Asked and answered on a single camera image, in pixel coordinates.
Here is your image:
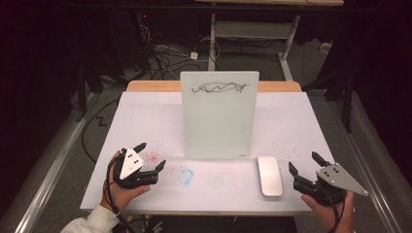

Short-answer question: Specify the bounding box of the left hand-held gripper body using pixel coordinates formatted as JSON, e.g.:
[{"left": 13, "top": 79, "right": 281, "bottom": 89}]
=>
[{"left": 111, "top": 148, "right": 160, "bottom": 190}]

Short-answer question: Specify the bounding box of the black floor cable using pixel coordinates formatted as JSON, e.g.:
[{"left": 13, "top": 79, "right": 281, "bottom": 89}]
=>
[{"left": 81, "top": 98, "right": 121, "bottom": 164}]

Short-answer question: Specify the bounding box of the white table mat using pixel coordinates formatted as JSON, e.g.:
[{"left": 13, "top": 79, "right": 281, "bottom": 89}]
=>
[{"left": 79, "top": 90, "right": 335, "bottom": 216}]

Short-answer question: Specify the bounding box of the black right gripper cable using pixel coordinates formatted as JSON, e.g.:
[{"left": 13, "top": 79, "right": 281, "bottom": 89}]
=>
[{"left": 319, "top": 184, "right": 346, "bottom": 233}]

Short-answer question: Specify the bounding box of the metal floor rail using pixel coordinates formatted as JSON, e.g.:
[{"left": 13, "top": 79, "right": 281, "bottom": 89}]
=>
[
  {"left": 14, "top": 92, "right": 100, "bottom": 233},
  {"left": 325, "top": 93, "right": 404, "bottom": 233}
]

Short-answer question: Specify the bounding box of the person's left hand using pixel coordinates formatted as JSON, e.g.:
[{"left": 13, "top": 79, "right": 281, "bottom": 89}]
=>
[{"left": 100, "top": 150, "right": 152, "bottom": 214}]

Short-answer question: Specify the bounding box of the black metal stand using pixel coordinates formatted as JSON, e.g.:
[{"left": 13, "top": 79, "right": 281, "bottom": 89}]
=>
[
  {"left": 75, "top": 62, "right": 129, "bottom": 123},
  {"left": 302, "top": 62, "right": 356, "bottom": 134}
]

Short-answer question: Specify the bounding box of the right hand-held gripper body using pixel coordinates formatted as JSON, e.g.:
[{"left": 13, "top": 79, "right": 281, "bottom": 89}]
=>
[{"left": 292, "top": 162, "right": 369, "bottom": 207}]

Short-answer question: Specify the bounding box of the person's right hand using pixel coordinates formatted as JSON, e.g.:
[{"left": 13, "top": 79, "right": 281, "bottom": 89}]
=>
[{"left": 300, "top": 190, "right": 356, "bottom": 233}]

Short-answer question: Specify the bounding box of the white metal desk frame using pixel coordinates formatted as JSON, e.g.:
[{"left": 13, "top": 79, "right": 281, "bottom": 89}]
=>
[{"left": 207, "top": 13, "right": 301, "bottom": 83}]

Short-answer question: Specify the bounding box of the wooden table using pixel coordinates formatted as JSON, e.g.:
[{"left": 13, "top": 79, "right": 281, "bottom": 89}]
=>
[{"left": 125, "top": 80, "right": 303, "bottom": 93}]

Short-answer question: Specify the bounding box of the white scribbled whiteboard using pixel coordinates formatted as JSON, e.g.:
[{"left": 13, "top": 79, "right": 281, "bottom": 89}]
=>
[{"left": 180, "top": 70, "right": 260, "bottom": 160}]

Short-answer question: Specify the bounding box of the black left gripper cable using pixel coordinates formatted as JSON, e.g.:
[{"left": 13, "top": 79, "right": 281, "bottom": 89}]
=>
[{"left": 105, "top": 149, "right": 138, "bottom": 233}]

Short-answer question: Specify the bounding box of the white whiteboard eraser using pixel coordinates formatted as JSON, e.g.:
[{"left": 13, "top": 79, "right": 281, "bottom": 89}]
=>
[{"left": 257, "top": 155, "right": 284, "bottom": 198}]

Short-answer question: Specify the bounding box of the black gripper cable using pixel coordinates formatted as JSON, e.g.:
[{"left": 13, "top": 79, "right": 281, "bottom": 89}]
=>
[
  {"left": 105, "top": 149, "right": 138, "bottom": 233},
  {"left": 319, "top": 184, "right": 346, "bottom": 233}
]

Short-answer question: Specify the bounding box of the tangle of floor cables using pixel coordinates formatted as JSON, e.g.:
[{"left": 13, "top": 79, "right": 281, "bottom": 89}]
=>
[{"left": 135, "top": 18, "right": 222, "bottom": 82}]

